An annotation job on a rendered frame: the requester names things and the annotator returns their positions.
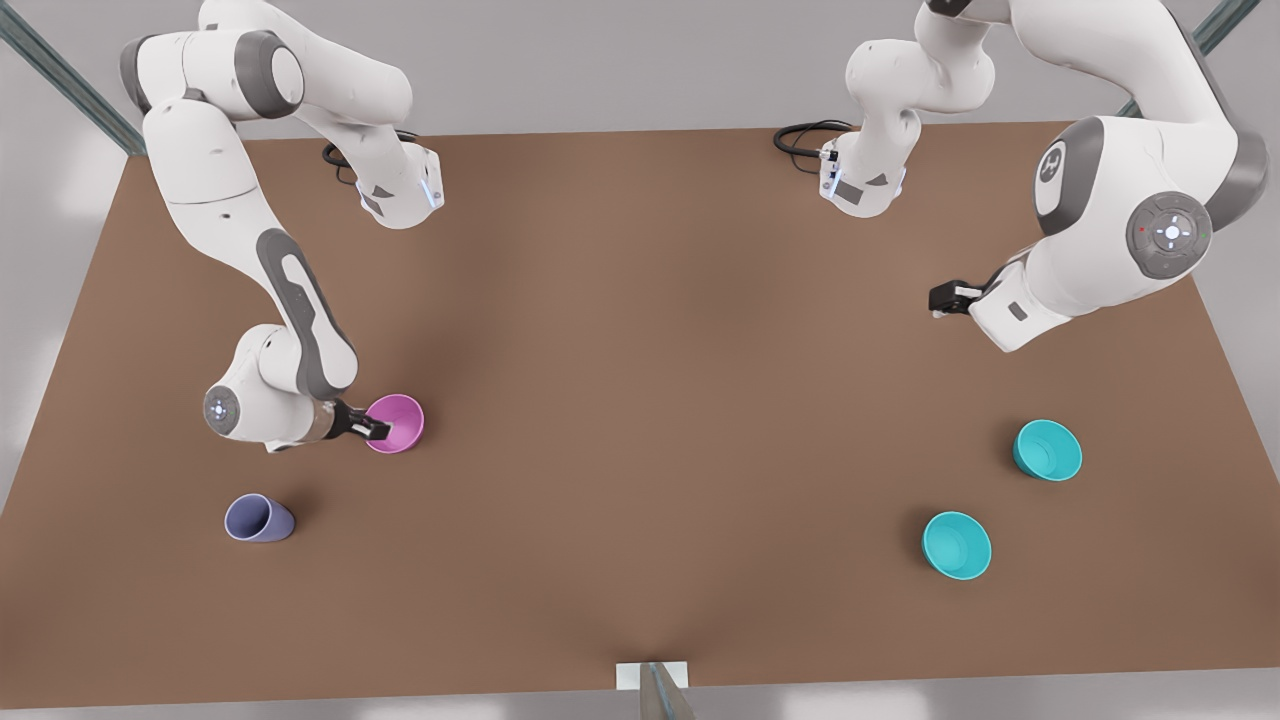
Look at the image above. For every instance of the pink bowl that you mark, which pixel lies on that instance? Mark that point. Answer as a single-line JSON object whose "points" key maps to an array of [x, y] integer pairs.
{"points": [[397, 424]]}

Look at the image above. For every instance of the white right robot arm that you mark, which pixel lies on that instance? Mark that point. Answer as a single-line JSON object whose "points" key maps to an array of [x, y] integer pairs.
{"points": [[215, 160]]}

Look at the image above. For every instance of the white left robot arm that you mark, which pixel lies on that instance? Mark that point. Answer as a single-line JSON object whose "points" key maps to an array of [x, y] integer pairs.
{"points": [[1110, 190]]}

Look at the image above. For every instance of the teal bowl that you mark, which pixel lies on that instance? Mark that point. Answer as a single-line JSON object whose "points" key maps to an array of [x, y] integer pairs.
{"points": [[957, 545], [1049, 450]]}

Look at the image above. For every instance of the purple cup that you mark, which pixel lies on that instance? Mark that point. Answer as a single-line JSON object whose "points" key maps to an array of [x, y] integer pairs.
{"points": [[258, 518]]}

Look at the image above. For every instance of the silver frame post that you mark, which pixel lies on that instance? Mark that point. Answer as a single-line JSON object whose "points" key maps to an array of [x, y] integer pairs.
{"points": [[62, 78], [1212, 30], [660, 690]]}

